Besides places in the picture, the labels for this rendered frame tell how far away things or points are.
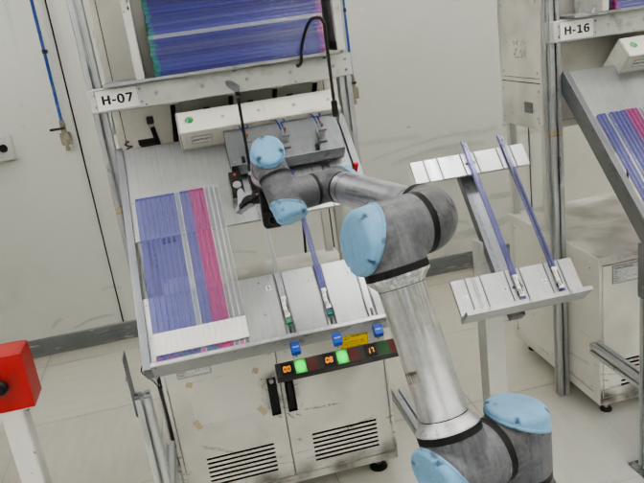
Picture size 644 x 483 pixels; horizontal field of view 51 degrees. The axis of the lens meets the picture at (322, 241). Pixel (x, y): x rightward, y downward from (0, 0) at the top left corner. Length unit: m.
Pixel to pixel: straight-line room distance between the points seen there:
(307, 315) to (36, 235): 2.19
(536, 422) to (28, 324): 3.06
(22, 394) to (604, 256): 1.81
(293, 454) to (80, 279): 1.86
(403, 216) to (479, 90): 2.79
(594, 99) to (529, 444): 1.41
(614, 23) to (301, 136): 1.10
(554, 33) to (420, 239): 1.34
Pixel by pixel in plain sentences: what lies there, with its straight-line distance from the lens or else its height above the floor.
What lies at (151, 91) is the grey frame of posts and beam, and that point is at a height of 1.35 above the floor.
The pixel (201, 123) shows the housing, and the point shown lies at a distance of 2.07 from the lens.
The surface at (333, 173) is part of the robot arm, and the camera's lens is 1.54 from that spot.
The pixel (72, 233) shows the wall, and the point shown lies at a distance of 3.71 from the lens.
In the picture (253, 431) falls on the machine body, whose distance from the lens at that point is 2.24.
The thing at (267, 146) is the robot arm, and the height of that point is 1.23.
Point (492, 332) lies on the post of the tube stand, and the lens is 2.05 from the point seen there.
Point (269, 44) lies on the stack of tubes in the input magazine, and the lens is 2.06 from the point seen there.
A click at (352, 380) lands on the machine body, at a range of 2.22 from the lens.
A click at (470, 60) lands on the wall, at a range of 3.88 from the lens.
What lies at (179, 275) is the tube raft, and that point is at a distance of 1.86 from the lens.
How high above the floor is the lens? 1.47
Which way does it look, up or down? 18 degrees down
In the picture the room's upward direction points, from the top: 8 degrees counter-clockwise
